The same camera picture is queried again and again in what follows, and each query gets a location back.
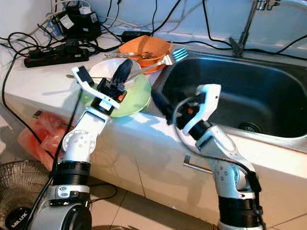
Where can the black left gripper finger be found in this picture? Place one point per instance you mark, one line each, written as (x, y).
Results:
(123, 70)

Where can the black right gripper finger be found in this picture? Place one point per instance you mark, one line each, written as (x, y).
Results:
(164, 104)
(175, 98)

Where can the white bowl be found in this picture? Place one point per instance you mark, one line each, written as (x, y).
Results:
(103, 68)

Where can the silver fork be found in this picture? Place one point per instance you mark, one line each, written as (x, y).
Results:
(175, 55)

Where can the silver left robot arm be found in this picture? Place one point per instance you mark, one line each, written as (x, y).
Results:
(84, 143)

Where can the white kitchen base cabinet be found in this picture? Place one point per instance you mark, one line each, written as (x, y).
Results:
(158, 167)

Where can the green plate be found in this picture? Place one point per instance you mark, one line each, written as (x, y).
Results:
(136, 96)

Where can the orange bowl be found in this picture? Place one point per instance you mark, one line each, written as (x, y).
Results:
(148, 45)

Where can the small black power adapter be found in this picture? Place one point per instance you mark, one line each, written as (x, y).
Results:
(134, 35)

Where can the stainless steel sink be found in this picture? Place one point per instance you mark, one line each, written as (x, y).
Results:
(244, 91)

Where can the sink drain strainer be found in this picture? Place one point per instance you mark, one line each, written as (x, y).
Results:
(250, 127)

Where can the black charger box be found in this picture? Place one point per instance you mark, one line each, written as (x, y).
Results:
(79, 24)

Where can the black power strip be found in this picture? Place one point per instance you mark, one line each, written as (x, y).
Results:
(55, 56)

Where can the metal sink faucet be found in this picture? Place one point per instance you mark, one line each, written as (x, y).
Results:
(238, 47)

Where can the red plastic bag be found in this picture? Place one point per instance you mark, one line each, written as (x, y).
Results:
(41, 139)

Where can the metal grille floor fan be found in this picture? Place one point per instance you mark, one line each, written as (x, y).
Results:
(21, 196)

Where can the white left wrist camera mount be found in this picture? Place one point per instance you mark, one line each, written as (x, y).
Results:
(91, 85)

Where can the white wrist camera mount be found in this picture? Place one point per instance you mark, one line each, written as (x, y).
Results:
(208, 100)
(91, 85)

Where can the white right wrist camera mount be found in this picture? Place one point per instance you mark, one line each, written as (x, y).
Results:
(208, 100)

